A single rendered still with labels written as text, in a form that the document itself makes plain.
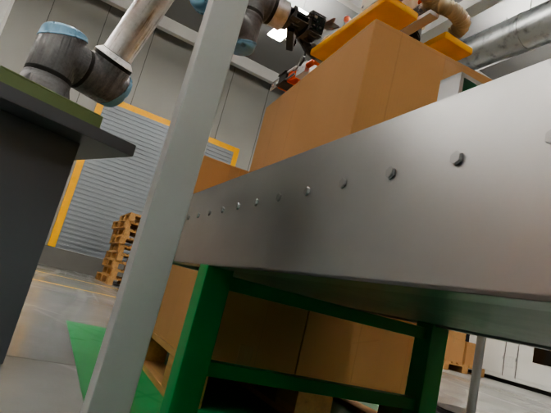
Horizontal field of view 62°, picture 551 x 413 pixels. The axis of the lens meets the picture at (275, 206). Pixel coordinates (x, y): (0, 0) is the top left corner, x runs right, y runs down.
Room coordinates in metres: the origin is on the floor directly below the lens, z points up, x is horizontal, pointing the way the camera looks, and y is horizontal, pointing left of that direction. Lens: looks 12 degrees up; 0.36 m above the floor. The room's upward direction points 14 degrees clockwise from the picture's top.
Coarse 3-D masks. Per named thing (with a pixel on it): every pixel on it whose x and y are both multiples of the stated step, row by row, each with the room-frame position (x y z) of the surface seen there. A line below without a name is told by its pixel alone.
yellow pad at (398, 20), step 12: (384, 0) 0.93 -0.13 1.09; (396, 0) 0.93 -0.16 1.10; (372, 12) 0.98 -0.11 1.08; (384, 12) 0.97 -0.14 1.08; (396, 12) 0.96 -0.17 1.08; (408, 12) 0.95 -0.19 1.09; (348, 24) 1.06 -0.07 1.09; (360, 24) 1.03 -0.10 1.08; (396, 24) 1.00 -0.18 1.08; (408, 24) 0.99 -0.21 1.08; (336, 36) 1.11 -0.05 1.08; (348, 36) 1.10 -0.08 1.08; (312, 48) 1.22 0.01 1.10; (324, 48) 1.18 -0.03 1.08; (336, 48) 1.17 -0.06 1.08; (324, 60) 1.24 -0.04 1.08
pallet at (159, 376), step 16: (160, 352) 1.98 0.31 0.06; (144, 368) 1.84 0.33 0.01; (160, 368) 1.87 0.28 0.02; (160, 384) 1.60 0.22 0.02; (256, 384) 2.02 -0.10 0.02; (272, 400) 1.79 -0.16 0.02; (288, 400) 1.69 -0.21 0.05; (304, 400) 1.65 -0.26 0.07; (320, 400) 1.67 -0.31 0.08; (336, 400) 2.22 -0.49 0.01; (352, 400) 2.23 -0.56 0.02
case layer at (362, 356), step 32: (192, 288) 1.55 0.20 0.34; (160, 320) 1.83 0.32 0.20; (224, 320) 1.51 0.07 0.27; (256, 320) 1.55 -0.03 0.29; (288, 320) 1.60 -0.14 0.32; (320, 320) 1.65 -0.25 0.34; (224, 352) 1.52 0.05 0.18; (256, 352) 1.56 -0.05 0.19; (288, 352) 1.61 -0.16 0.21; (320, 352) 1.66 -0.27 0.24; (352, 352) 1.71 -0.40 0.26; (384, 352) 1.77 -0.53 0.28; (352, 384) 1.73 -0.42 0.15; (384, 384) 1.78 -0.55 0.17
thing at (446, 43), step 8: (432, 40) 1.04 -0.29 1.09; (440, 40) 1.02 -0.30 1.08; (448, 40) 1.01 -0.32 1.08; (456, 40) 1.02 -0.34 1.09; (440, 48) 1.05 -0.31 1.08; (448, 48) 1.04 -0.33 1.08; (456, 48) 1.04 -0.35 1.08; (464, 48) 1.03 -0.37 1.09; (448, 56) 1.07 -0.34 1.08; (456, 56) 1.07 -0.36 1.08; (464, 56) 1.06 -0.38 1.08
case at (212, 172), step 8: (208, 160) 2.08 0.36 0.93; (216, 160) 2.09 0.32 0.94; (200, 168) 2.07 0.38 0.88; (208, 168) 2.08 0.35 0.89; (216, 168) 2.10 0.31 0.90; (224, 168) 2.11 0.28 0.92; (232, 168) 2.12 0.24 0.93; (200, 176) 2.07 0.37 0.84; (208, 176) 2.09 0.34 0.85; (216, 176) 2.10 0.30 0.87; (224, 176) 2.11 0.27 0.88; (232, 176) 2.13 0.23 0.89; (200, 184) 2.08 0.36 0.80; (208, 184) 2.09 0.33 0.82; (216, 184) 2.10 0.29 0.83
